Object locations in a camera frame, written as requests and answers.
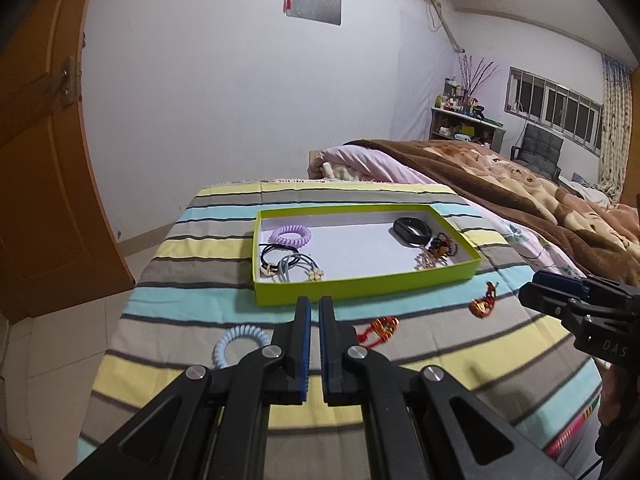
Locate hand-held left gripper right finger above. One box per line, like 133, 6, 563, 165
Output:
318, 296, 576, 480

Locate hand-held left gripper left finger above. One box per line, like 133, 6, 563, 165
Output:
65, 296, 312, 480

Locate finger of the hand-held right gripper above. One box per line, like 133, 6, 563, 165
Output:
519, 282, 577, 318
532, 270, 592, 292

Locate red woven bracelet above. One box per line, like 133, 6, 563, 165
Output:
357, 316, 400, 351

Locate red orange ornament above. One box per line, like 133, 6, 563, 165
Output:
469, 281, 498, 318

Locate lime green shallow box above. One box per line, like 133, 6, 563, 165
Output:
251, 203, 483, 307

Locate grey hair tie with charm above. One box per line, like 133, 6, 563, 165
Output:
277, 252, 326, 283

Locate blue coil hair tie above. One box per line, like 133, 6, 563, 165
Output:
214, 325, 271, 368

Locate black hair tie with charm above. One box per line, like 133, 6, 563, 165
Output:
259, 244, 288, 278

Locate purple coil hair tie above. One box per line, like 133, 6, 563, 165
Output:
269, 225, 312, 248

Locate dark beaded bracelet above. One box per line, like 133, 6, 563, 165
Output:
427, 232, 458, 261

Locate black fitness band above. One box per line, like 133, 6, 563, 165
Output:
392, 216, 433, 247

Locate brown patterned blanket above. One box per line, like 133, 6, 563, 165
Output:
345, 139, 640, 291

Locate dark grey chair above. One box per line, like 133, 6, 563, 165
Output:
510, 124, 565, 181

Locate floral curtain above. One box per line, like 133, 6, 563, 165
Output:
597, 52, 633, 201

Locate barred window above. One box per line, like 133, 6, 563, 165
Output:
502, 66, 605, 151

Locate cluttered wooden shelf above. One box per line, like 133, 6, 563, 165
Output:
429, 77, 507, 151

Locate pink pillow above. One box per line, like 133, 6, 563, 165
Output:
306, 145, 436, 185

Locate pink flower branches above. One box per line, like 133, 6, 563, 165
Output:
457, 54, 503, 103

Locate wooden door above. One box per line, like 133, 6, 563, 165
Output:
0, 0, 136, 326

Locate metal door latch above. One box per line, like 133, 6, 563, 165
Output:
42, 57, 83, 108

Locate black cable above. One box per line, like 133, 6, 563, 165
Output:
575, 437, 608, 480

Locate white wall pipe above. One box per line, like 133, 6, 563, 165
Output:
425, 0, 466, 53

